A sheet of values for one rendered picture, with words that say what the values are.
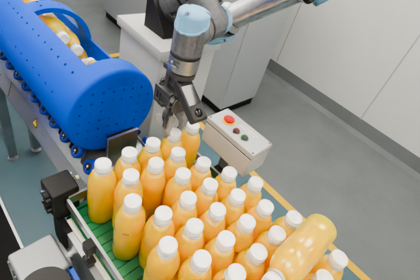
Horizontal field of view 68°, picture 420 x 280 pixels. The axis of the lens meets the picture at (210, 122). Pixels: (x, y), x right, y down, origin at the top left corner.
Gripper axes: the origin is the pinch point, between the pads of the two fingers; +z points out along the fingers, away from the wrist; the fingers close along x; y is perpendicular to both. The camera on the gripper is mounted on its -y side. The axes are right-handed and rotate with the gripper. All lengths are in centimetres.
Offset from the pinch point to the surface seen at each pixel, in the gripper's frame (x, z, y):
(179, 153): 4.1, -0.4, -7.1
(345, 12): -266, 15, 64
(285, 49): -267, 77, 108
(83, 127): 18.6, 3.1, 16.5
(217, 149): -15.0, 8.6, -6.3
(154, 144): 7.8, -0.4, -1.0
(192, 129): -5.8, -0.2, -1.3
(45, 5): 10, -13, 59
